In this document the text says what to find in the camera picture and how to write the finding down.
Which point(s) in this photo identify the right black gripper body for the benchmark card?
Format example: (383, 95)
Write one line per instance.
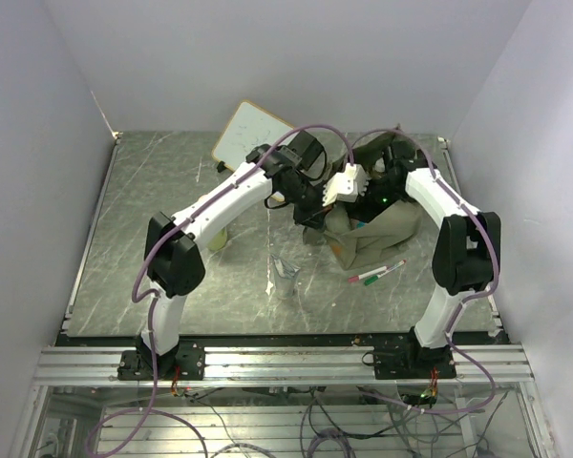
(378, 197)

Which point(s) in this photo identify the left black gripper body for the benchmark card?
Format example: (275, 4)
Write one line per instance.
(307, 200)

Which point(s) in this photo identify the olive canvas bag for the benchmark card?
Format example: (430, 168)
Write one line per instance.
(356, 242)

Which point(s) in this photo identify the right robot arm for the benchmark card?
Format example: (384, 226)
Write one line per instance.
(465, 263)

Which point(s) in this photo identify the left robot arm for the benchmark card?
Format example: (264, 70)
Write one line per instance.
(173, 265)

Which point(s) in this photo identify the green marker pen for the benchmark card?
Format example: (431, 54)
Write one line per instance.
(374, 277)

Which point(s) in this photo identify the red marker pen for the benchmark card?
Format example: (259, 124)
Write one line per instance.
(362, 277)

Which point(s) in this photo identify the small whiteboard on stand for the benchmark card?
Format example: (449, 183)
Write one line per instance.
(249, 127)

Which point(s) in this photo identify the green bottle beige cap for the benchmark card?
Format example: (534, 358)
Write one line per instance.
(219, 241)

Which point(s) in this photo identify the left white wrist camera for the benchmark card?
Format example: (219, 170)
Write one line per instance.
(346, 186)

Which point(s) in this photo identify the aluminium mounting rail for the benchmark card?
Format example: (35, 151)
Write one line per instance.
(280, 366)

